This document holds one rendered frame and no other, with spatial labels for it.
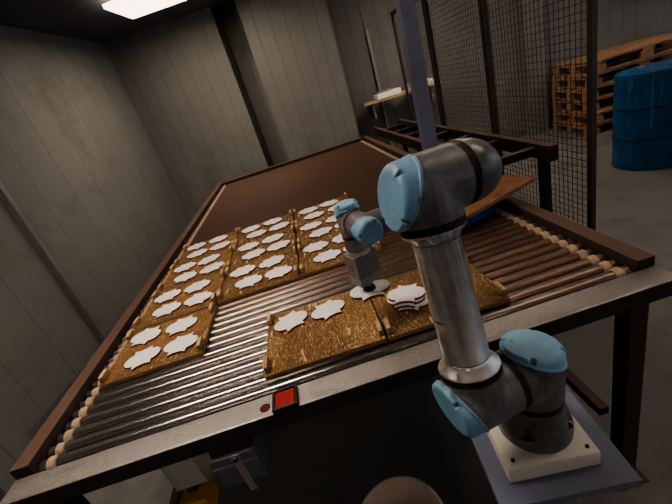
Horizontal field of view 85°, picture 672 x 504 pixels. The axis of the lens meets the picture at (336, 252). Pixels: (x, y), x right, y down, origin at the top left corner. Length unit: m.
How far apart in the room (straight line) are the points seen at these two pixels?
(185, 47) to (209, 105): 0.77
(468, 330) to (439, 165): 0.29
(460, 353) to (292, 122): 5.22
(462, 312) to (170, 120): 5.85
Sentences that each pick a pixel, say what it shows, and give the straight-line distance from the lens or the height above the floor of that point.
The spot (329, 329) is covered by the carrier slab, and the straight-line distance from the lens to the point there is 1.33.
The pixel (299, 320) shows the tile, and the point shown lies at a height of 0.95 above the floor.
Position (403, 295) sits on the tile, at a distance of 1.33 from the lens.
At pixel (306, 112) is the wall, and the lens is 5.70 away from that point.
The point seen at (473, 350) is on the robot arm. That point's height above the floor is 1.21.
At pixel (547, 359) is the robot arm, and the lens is 0.81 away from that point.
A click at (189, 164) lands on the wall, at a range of 6.28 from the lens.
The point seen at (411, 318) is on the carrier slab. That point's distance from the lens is 1.27.
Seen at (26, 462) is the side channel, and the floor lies 0.95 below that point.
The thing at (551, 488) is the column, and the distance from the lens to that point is 0.97.
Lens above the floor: 1.69
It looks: 24 degrees down
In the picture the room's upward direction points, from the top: 18 degrees counter-clockwise
